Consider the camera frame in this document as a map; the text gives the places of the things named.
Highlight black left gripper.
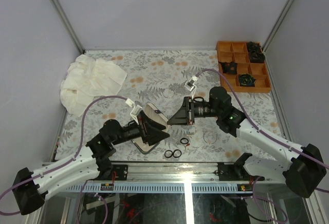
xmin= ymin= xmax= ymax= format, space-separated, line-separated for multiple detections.
xmin=113 ymin=112 xmax=171 ymax=147

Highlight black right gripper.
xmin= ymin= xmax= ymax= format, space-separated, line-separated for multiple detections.
xmin=168 ymin=97 xmax=221 ymax=126

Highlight cream and navy jewelry box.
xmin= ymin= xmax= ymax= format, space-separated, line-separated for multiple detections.
xmin=132 ymin=103 xmax=170 ymax=155

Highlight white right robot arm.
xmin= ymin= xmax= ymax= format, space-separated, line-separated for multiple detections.
xmin=187 ymin=87 xmax=326 ymax=198

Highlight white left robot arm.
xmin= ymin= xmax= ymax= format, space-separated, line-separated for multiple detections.
xmin=12 ymin=98 xmax=170 ymax=215

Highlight dark fabric flower orange dots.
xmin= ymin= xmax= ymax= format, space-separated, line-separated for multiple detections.
xmin=220 ymin=61 xmax=237 ymax=74

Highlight dark green fabric flower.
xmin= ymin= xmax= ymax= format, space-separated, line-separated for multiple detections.
xmin=238 ymin=73 xmax=256 ymax=87

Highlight orange divided tray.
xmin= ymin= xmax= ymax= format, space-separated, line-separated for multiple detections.
xmin=216 ymin=41 xmax=271 ymax=93

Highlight white crumpled cloth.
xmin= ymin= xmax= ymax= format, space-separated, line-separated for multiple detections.
xmin=60 ymin=54 xmax=127 ymax=117

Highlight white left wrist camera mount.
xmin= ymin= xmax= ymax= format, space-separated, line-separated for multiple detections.
xmin=125 ymin=98 xmax=143 ymax=124

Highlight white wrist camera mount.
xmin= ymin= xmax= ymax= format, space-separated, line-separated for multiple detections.
xmin=125 ymin=98 xmax=143 ymax=124
xmin=184 ymin=76 xmax=198 ymax=99

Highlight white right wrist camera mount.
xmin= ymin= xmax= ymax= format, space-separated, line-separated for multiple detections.
xmin=184 ymin=76 xmax=198 ymax=99

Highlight aluminium rail frame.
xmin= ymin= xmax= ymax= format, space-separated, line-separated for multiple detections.
xmin=38 ymin=161 xmax=316 ymax=194

